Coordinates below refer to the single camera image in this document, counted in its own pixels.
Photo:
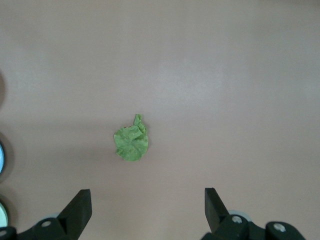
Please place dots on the green lettuce leaf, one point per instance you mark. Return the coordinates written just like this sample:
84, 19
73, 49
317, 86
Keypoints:
131, 145

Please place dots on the light green plate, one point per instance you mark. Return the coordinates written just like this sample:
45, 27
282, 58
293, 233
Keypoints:
2, 215

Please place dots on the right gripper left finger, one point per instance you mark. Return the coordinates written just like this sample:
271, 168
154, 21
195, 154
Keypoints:
75, 217

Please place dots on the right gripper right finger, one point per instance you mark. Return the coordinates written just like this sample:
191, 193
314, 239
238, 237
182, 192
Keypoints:
217, 220

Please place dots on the blue plate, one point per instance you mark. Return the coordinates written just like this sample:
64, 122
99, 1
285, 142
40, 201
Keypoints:
1, 157

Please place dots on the brown table cover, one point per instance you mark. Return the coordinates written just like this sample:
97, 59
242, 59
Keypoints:
175, 62

